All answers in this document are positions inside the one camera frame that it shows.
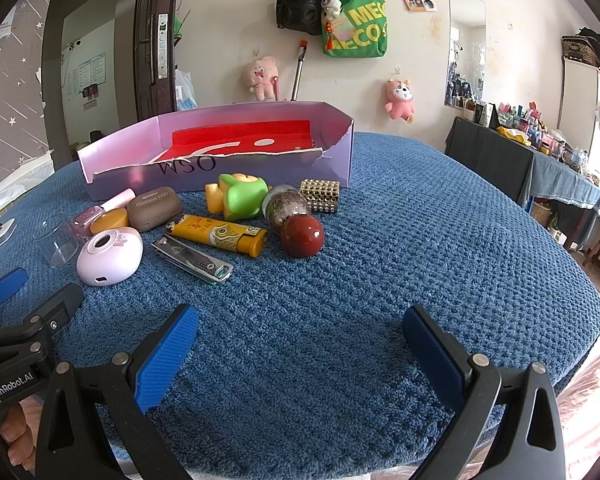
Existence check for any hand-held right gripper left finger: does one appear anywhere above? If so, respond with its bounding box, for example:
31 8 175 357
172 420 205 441
35 304 201 480

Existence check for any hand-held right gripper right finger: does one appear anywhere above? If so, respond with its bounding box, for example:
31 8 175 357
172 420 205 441
401 305 566 480

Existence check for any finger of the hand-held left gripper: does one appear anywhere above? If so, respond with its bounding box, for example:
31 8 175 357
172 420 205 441
0 282 85 362
0 267 29 330

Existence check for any pink round device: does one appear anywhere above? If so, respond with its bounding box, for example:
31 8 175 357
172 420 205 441
76 226 144 287

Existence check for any clear glass cup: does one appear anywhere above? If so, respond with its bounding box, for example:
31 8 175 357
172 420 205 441
32 214 81 267

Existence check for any pink nail polish bottle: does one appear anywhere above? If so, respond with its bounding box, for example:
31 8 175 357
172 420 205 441
71 188 136 241

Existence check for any silver nail clipper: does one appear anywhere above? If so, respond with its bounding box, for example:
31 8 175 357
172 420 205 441
151 236 234 286

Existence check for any orange round tin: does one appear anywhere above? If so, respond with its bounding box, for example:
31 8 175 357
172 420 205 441
90 207 131 235

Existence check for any yellow lighter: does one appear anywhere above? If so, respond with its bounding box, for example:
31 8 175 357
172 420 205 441
166 214 269 259

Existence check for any brown earbuds case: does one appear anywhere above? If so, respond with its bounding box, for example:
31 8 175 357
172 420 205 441
126 186 183 233

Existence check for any pink cardboard box red liner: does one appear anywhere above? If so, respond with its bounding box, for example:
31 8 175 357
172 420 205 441
77 101 356 200

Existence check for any glitter bottle with red ball cap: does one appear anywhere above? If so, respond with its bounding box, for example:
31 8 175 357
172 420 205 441
261 185 327 260

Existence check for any green capybara toy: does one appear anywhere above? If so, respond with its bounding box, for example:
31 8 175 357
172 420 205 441
205 172 271 222

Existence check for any gold studded case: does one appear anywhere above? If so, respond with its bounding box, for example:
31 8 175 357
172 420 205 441
300 178 341 215

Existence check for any person's left hand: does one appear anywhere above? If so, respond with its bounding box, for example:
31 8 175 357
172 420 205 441
1 402 37 472

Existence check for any white sheer cloth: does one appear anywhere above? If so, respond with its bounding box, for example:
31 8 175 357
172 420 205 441
0 152 56 216

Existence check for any pink bedding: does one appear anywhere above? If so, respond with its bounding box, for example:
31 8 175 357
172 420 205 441
545 345 600 480

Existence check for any star print curtain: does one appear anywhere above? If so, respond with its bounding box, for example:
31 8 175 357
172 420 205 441
0 0 56 201

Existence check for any blue table cloth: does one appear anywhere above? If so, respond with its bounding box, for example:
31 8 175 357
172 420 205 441
529 149 600 211

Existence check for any yellow cloth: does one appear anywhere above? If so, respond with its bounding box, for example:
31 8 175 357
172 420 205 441
496 126 531 147

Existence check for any red paper sheet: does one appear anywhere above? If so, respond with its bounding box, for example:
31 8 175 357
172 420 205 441
147 119 326 163

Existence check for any row of cosmetic bottles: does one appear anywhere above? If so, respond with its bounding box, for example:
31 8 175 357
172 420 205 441
455 95 600 176

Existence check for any blue plastic bag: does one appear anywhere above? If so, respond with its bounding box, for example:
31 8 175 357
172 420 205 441
174 69 198 111

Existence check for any pink fox plush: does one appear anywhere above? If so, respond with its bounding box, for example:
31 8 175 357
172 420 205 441
384 78 416 123

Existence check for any dark wooden door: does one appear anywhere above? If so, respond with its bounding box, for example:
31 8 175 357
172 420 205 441
132 0 183 121

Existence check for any white wardrobe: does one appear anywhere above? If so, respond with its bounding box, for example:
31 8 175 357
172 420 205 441
560 55 600 161

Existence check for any pink pig plush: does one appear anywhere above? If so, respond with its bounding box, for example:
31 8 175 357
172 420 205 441
243 56 279 102

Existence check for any green tote bag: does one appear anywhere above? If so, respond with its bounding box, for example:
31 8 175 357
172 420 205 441
322 0 388 58

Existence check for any patterned storage bag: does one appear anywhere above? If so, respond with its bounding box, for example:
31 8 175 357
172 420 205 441
561 27 600 66

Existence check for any black backpack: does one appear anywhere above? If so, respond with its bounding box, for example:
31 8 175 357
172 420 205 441
276 0 327 36

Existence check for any wall mirror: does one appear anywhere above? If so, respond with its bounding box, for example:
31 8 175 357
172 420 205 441
444 0 487 111

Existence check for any metal mop handle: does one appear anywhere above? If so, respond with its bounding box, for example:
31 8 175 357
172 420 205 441
290 40 309 102

